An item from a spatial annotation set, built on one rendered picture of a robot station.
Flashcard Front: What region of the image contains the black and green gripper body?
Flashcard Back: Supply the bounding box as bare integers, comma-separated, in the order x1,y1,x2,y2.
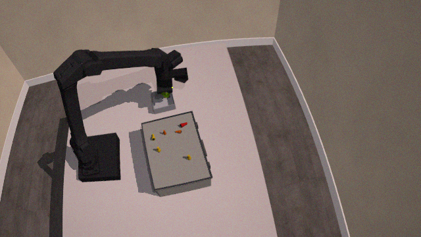
157,75,172,94

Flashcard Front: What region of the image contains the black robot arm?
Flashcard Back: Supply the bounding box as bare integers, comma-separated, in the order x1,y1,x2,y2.
53,48,188,176

